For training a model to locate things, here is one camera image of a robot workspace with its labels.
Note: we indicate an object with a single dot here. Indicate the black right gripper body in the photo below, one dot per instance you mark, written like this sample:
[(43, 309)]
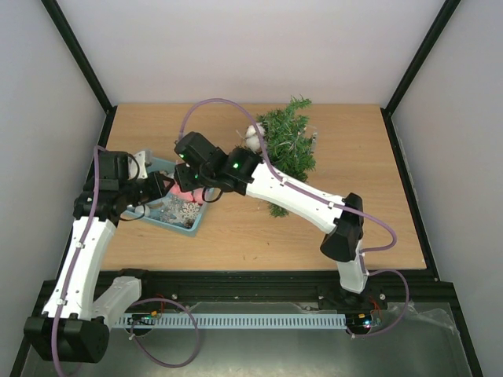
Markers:
[(185, 177)]

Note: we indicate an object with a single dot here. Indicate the white cotton boll ornament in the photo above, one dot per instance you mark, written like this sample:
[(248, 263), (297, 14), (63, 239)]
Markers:
[(252, 137)]

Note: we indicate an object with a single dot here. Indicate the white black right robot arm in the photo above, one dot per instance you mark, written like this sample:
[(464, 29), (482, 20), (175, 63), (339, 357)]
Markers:
[(246, 173)]

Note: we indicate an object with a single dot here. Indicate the clear battery box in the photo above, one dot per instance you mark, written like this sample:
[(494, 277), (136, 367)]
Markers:
[(314, 140)]

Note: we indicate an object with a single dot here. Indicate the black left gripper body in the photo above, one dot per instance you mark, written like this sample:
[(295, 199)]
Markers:
[(145, 195)]

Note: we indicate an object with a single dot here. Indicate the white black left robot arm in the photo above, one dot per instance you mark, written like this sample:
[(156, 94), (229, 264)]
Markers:
[(73, 324)]

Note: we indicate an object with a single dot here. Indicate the white snowflake red ornament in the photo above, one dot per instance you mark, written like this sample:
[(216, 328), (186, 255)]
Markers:
[(188, 212)]

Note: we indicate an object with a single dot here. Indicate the black frame post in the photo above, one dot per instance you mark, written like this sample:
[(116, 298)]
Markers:
[(437, 27), (64, 28)]

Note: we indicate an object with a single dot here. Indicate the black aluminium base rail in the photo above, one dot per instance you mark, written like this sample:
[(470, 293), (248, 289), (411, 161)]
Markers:
[(320, 288)]

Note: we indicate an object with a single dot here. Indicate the light blue perforated basket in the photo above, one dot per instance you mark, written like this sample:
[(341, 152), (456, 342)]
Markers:
[(163, 212)]

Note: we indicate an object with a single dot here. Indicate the light blue slotted cable duct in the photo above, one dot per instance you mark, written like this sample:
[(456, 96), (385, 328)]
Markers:
[(246, 321)]

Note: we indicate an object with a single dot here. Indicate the pink felt bow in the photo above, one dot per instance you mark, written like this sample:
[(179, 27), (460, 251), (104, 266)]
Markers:
[(195, 196)]

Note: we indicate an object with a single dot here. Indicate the small green christmas tree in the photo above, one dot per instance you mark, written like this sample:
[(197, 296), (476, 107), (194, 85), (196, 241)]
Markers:
[(288, 146)]

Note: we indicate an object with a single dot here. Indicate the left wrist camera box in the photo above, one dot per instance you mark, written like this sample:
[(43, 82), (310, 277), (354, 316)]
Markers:
[(139, 163)]

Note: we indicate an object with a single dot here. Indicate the black right frame post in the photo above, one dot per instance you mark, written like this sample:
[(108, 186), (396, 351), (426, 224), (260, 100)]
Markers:
[(437, 27)]

